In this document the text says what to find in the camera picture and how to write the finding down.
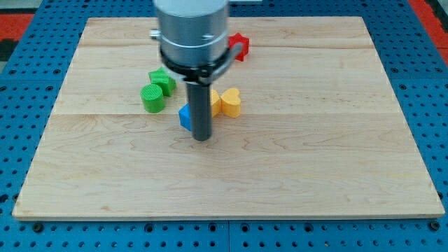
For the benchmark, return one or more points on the red star block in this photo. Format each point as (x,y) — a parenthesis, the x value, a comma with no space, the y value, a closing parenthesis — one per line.
(243,41)

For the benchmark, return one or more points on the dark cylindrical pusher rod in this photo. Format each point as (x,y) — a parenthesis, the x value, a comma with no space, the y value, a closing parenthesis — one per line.
(199,101)

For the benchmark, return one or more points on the yellow heart block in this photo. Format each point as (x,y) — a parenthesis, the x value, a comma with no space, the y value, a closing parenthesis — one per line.
(231,103)

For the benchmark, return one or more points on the blue block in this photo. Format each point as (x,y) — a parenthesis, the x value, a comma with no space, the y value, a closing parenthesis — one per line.
(184,117)

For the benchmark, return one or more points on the green star block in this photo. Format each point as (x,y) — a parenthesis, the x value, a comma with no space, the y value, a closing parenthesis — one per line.
(163,80)

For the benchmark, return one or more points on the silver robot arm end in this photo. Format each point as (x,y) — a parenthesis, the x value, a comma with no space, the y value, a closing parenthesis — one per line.
(193,37)

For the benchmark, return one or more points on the wooden board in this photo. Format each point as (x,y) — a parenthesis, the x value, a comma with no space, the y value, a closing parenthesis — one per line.
(321,135)

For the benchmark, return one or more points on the green cylinder block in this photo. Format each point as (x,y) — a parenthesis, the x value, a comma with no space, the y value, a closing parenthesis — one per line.
(152,98)

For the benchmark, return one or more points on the yellow block behind rod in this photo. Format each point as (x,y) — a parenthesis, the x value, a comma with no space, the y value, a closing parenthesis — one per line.
(215,103)

